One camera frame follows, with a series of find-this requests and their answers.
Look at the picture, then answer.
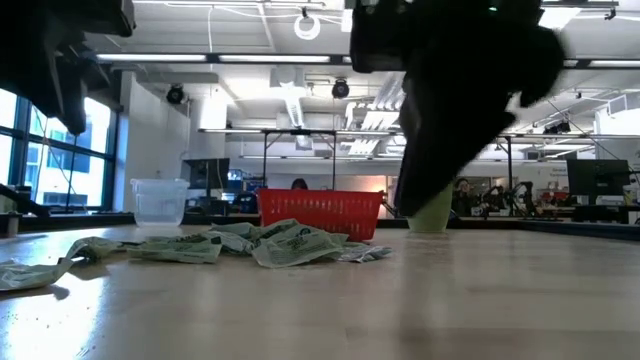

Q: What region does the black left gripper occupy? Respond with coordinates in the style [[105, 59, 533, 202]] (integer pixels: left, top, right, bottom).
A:
[[0, 0, 137, 137]]

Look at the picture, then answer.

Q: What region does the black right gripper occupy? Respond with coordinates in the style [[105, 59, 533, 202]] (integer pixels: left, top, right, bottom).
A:
[[348, 0, 566, 218]]

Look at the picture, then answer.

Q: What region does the large glass window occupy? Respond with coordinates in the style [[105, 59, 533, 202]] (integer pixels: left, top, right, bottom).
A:
[[0, 87, 117, 211]]

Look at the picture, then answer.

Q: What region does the green plastic cup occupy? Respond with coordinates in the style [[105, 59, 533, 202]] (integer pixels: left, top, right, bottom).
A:
[[405, 183, 455, 234]]

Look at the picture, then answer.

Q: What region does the long ceiling light strip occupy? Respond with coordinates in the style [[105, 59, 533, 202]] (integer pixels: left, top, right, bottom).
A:
[[96, 53, 208, 63], [588, 59, 640, 68], [218, 53, 332, 64]]

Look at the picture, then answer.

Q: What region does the red plastic slotted basket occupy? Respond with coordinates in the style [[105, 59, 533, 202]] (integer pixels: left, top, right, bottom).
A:
[[257, 188, 386, 242]]

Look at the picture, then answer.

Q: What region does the clear plastic cup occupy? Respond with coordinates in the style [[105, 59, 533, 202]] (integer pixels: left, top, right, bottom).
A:
[[129, 178, 191, 229]]

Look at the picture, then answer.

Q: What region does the black computer monitor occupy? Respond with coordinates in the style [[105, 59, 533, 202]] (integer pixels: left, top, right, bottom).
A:
[[566, 158, 631, 198], [182, 157, 232, 191]]

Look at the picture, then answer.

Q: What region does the black metal frame stand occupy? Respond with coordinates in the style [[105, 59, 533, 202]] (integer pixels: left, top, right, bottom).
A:
[[494, 132, 596, 194], [259, 128, 339, 191]]

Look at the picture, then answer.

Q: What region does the black ceiling-hung camera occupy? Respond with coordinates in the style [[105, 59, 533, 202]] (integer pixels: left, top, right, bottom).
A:
[[542, 119, 573, 136]]

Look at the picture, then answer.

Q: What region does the black aluminium table frame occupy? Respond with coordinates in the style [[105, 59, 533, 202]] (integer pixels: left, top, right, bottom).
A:
[[0, 183, 640, 242]]

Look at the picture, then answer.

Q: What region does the white ring ceiling fixture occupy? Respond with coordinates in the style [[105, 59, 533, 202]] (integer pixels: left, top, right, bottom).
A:
[[293, 13, 322, 41]]

